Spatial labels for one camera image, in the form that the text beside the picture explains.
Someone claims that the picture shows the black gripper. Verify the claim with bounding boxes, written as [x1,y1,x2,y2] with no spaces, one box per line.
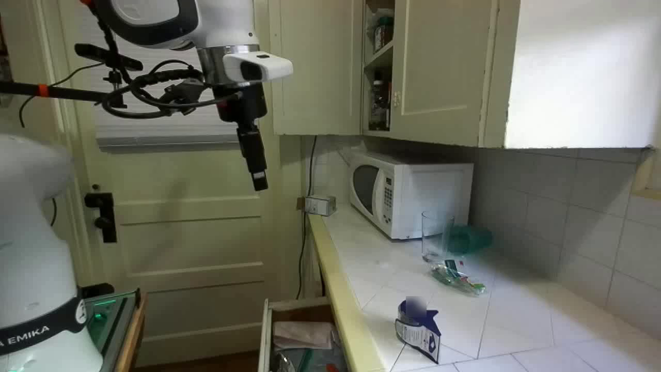
[211,78,271,195]

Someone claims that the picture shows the wooden kitchen drawer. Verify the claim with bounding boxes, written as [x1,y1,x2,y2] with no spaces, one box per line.
[256,296,347,372]

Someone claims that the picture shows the clear drinking glass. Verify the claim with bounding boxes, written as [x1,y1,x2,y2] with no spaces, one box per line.
[418,209,458,266]

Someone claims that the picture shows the white door blind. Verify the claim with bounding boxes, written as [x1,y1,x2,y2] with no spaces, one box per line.
[63,0,259,150]

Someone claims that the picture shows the cream cabinet door with latch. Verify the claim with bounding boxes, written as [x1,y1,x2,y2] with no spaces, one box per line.
[268,0,364,138]

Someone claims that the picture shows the cream panelled door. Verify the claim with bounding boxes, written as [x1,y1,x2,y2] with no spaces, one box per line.
[58,0,305,367]

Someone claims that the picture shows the tall dark bottle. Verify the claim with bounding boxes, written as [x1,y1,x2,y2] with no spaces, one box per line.
[368,69,395,135]

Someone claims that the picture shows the black door lock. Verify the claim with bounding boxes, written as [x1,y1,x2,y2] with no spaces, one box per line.
[83,184,119,247]

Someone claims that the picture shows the white microwave oven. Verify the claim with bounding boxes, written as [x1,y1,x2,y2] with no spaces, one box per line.
[341,146,474,242]

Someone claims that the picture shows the white cloth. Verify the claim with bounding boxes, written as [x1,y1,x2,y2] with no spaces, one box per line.
[271,319,334,353]

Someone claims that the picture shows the green snack packet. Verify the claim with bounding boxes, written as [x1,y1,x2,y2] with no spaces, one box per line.
[421,250,488,299]

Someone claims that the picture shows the small round black-white object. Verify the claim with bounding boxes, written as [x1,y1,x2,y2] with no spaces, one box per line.
[392,297,444,365]

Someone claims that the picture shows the grey wall outlet box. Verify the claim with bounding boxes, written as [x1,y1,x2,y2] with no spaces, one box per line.
[295,195,338,218]

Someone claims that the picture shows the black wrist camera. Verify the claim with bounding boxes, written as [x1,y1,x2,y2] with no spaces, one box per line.
[159,77,208,107]

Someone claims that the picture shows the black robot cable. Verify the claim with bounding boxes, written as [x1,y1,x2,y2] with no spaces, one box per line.
[101,57,232,119]

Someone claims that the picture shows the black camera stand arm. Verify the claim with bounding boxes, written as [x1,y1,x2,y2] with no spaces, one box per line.
[0,41,144,112]

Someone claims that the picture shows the cream wall cabinet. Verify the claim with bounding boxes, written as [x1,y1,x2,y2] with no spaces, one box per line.
[360,0,656,150]

